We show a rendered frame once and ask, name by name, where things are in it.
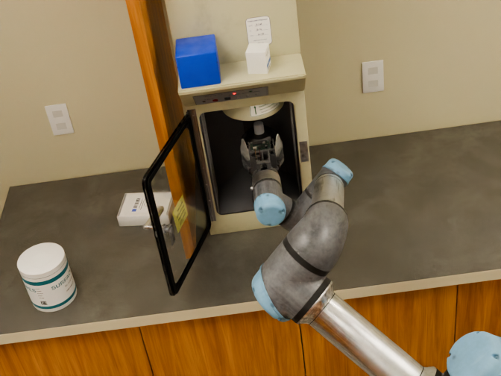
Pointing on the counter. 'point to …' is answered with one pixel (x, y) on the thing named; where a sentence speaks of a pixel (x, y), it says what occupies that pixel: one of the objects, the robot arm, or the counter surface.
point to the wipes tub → (47, 277)
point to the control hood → (239, 82)
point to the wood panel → (156, 66)
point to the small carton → (258, 58)
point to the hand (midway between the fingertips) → (261, 144)
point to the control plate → (231, 95)
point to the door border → (154, 214)
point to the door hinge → (202, 163)
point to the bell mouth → (255, 113)
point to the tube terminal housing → (230, 223)
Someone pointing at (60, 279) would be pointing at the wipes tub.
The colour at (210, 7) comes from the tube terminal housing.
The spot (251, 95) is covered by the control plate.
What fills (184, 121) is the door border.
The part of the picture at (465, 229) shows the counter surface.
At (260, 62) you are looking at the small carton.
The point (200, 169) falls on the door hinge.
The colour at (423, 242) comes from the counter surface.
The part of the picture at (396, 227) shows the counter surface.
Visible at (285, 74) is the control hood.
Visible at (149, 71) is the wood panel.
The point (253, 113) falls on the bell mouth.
